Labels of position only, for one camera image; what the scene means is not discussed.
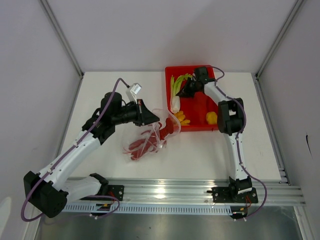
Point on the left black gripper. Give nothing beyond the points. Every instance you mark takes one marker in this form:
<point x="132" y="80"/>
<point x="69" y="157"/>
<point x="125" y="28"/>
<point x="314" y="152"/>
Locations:
<point x="144" y="116"/>

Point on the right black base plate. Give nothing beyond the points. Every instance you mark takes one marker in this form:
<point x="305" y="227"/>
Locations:
<point x="224" y="195"/>

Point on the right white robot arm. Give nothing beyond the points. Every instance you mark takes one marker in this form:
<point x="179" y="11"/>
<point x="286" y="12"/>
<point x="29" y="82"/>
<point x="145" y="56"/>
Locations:
<point x="231" y="122"/>

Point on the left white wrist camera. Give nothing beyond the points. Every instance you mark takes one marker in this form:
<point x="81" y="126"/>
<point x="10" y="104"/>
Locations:
<point x="132" y="92"/>

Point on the red lobster toy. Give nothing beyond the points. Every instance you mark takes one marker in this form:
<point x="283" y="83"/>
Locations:
<point x="151" y="139"/>

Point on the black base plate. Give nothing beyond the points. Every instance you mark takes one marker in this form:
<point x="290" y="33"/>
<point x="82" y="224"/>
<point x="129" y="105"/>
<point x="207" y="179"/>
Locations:
<point x="224" y="195"/>
<point x="116" y="191"/>

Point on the yellow pepper toy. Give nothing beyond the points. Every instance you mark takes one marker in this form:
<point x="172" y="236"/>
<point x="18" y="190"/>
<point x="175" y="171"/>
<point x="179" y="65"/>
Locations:
<point x="211" y="118"/>

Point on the red plastic tray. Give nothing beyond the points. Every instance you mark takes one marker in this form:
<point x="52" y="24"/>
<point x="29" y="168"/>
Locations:
<point x="195" y="108"/>

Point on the green white celery toy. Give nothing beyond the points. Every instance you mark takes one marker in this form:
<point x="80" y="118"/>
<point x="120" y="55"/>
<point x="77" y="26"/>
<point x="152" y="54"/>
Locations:
<point x="175" y="87"/>

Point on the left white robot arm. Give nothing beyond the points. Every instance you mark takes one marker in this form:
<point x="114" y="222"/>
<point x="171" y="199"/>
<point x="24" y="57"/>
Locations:
<point x="47" y="189"/>

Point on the yellow ginger toy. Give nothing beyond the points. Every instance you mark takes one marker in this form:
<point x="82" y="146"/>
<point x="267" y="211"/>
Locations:
<point x="182" y="118"/>

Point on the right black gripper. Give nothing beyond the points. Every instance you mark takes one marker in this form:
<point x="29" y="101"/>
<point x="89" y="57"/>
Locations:
<point x="184" y="92"/>

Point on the white slotted cable duct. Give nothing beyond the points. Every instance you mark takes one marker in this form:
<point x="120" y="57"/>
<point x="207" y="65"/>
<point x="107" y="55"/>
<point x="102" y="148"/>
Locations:
<point x="133" y="208"/>

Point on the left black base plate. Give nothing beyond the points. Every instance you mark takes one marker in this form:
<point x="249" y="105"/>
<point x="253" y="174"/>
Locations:
<point x="116" y="191"/>

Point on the aluminium mounting rail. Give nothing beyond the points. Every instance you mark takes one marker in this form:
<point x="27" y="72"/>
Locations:
<point x="194" y="192"/>

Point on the clear zip top bag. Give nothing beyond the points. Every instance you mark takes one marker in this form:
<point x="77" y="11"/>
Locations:
<point x="131" y="131"/>

